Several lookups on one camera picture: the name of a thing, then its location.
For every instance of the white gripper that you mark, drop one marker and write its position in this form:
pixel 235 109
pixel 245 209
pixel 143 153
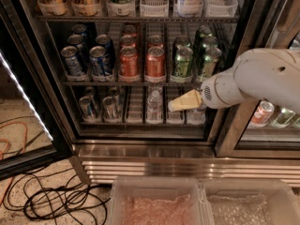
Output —
pixel 215 92

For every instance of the green can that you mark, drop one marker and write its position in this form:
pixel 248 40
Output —
pixel 282 118
pixel 206 43
pixel 209 61
pixel 182 41
pixel 202 32
pixel 182 62

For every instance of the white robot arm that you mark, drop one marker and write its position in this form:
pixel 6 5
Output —
pixel 257 74

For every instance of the front right orange can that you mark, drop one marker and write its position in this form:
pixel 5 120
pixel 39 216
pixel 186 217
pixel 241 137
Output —
pixel 155 62

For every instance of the closed right fridge door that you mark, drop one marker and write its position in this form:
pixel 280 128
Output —
pixel 262 24

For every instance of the front left orange can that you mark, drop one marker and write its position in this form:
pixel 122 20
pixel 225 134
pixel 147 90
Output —
pixel 129 62

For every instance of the orange can behind glass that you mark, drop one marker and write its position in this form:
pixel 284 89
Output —
pixel 263 112

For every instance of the bottom right silver can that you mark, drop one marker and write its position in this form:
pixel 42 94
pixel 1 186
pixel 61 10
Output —
pixel 110 108

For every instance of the silver can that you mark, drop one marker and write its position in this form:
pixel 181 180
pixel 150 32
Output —
pixel 88 109
pixel 110 108

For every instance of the rear left orange can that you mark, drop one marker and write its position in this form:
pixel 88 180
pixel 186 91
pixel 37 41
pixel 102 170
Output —
pixel 130 30

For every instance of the green can behind glass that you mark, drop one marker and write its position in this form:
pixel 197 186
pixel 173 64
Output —
pixel 282 118

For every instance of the front right blue can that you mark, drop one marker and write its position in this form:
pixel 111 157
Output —
pixel 100 61

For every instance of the blue can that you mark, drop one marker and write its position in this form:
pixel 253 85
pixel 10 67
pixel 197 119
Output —
pixel 79 42
pixel 106 42
pixel 100 61
pixel 72 60
pixel 81 29

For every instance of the bottom left silver can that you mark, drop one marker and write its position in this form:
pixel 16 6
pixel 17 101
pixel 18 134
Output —
pixel 88 109

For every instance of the empty white shelf tray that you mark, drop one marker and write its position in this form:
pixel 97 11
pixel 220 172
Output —
pixel 154 8

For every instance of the top shelf white green bottle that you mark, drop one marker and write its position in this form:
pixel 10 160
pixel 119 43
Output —
pixel 121 7

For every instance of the rear left blue can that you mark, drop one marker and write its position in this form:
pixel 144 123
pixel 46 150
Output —
pixel 81 29

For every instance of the front left blue can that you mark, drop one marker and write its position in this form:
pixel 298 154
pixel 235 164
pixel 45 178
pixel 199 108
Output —
pixel 72 60

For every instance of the open fridge door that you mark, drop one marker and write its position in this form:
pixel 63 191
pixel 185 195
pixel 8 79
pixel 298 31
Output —
pixel 35 138

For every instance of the right water bottle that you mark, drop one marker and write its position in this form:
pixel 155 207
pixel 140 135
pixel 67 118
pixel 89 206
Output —
pixel 197 116

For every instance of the water bottle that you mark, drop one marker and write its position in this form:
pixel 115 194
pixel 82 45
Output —
pixel 197 116
pixel 154 107

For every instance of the left water bottle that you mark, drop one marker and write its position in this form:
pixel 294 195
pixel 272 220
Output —
pixel 154 107

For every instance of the empty white tray right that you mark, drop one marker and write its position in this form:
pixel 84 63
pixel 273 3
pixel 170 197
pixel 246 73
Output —
pixel 220 8

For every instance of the right clear plastic bin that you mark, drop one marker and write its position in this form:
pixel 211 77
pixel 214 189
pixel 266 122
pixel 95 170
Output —
pixel 250 202

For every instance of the clear plastic bin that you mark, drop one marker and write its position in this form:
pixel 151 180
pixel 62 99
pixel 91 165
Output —
pixel 250 202
pixel 155 201

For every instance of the left clear plastic bin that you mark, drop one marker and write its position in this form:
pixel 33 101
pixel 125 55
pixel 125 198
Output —
pixel 155 201

